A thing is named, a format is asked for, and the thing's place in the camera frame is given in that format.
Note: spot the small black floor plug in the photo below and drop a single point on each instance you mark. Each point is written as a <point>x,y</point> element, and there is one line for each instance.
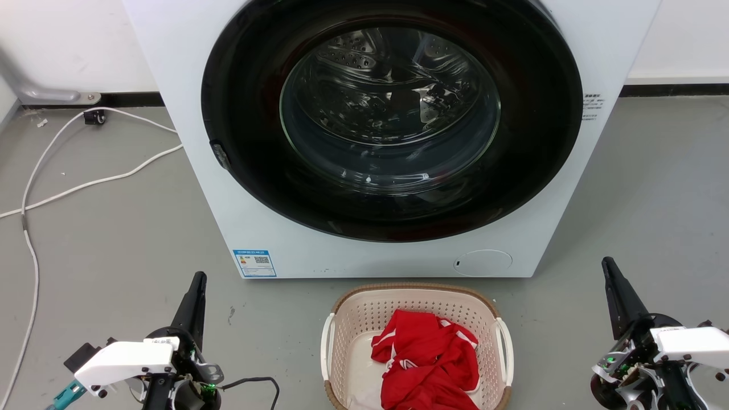
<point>94,117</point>

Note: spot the white front-load washing machine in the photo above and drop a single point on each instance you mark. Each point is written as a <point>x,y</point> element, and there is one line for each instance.
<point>188,85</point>

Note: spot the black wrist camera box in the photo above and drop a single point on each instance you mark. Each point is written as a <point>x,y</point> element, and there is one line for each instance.
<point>85,354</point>

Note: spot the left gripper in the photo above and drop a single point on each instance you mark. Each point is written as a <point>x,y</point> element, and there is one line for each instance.
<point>128,359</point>

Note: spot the blue energy label sticker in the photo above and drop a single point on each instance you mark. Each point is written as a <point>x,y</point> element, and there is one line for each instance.
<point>254,263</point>

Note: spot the beige plastic laundry basket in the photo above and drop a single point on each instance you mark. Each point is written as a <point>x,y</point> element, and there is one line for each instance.
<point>359,319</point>

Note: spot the black round washer door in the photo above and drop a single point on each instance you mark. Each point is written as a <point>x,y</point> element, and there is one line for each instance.
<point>529,142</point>

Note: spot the grey wall pipe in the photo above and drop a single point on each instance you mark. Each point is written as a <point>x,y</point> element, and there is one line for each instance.
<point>34,91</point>

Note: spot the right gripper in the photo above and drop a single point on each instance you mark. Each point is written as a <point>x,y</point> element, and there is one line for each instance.
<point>683,347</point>

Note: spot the red garment with white stripes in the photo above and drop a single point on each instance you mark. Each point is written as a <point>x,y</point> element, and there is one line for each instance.
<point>427,359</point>

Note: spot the round white filter cover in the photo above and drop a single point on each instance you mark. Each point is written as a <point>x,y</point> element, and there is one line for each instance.
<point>483,263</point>

